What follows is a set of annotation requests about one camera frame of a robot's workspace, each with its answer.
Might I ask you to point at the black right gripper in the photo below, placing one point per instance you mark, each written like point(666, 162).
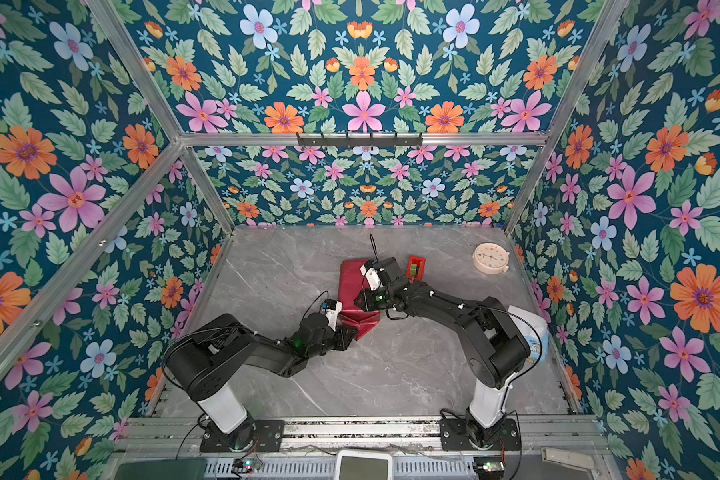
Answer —
point(366, 297)

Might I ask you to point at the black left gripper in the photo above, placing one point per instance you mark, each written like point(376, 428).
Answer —
point(343, 336)

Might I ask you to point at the red tape dispenser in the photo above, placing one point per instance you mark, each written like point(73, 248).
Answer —
point(415, 268)

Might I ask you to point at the maroon wrapping paper sheet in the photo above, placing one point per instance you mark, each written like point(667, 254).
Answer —
point(351, 283)

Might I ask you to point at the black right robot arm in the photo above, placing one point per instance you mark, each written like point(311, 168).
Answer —
point(495, 349)

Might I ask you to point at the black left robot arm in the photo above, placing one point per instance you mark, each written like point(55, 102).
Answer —
point(204, 362)

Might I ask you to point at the white screen device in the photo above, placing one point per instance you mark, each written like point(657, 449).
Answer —
point(363, 465)

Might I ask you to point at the white tissue paper piece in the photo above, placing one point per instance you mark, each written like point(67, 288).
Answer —
point(534, 329)

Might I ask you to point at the dark green pad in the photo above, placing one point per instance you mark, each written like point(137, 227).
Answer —
point(182, 469)

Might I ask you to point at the white power strip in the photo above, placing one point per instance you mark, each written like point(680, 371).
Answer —
point(568, 459)

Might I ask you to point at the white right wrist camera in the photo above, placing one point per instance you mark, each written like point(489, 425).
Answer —
point(370, 273)

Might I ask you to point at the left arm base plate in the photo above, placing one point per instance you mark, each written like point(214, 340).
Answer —
point(262, 436)

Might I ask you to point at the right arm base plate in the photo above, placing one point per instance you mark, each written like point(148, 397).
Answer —
point(464, 433)

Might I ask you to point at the black hook rail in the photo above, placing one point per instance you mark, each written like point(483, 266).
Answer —
point(347, 140)

